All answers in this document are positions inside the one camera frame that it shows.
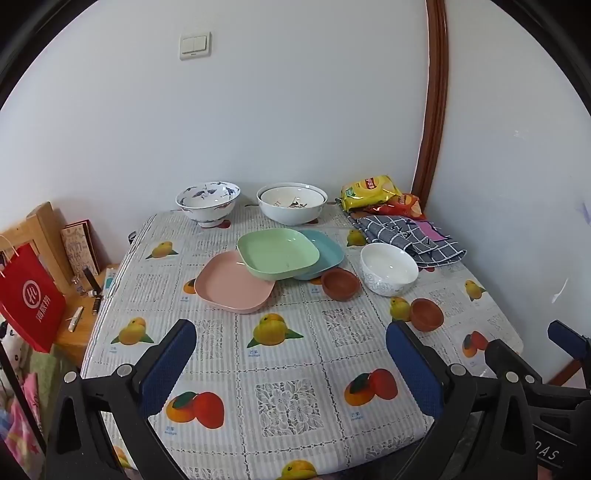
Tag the white spotted cloth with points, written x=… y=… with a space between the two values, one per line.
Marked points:
x=11 y=344

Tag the small brown bowl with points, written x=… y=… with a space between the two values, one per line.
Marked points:
x=427 y=314
x=340 y=282

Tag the black lipstick tube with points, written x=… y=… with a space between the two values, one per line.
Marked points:
x=90 y=279

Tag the brown patterned book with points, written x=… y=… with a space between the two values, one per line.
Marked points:
x=78 y=249

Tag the small glass bottle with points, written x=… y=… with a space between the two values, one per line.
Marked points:
x=77 y=286

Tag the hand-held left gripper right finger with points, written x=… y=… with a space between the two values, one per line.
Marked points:
x=411 y=369

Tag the wooden chair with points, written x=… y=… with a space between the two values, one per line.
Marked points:
x=41 y=226

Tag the fruit printed tablecloth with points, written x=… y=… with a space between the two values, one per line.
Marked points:
x=286 y=369

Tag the grey checked cloth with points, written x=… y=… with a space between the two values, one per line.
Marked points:
x=392 y=230

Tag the blue square plate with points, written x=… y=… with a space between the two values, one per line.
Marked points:
x=330 y=254

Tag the large white bowl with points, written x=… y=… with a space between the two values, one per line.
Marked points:
x=291 y=218

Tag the brown tube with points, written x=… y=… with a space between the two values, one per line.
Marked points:
x=97 y=304

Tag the white bowl painted inside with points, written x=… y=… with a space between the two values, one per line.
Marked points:
x=281 y=198

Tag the thin black rod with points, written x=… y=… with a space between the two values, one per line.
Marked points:
x=21 y=392

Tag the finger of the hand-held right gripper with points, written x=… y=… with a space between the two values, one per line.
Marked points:
x=505 y=357
x=568 y=337

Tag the white patterned bowl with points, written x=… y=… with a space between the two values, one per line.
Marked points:
x=388 y=263

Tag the pale blue packet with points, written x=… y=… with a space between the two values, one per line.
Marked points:
x=110 y=282

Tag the silver tube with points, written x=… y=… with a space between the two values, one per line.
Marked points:
x=76 y=318

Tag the pink floral cloth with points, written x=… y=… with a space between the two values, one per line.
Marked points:
x=21 y=420

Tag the green blanket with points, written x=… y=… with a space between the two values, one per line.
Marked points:
x=53 y=383

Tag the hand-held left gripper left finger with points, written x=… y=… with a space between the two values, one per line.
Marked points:
x=168 y=369

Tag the brown wooden door frame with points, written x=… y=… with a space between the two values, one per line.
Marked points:
x=436 y=92

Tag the blue and white footed bowl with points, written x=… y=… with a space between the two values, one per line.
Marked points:
x=207 y=203

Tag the pink square plate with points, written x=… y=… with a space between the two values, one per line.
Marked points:
x=226 y=288

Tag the white wall switch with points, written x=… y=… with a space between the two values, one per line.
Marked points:
x=195 y=45

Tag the red snack bag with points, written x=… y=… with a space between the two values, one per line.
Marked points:
x=408 y=204

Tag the red paper bag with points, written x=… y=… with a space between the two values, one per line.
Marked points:
x=32 y=300

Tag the yellow snack bag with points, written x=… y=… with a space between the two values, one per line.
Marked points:
x=369 y=191

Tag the green square plate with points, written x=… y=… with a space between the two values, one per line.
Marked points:
x=277 y=251

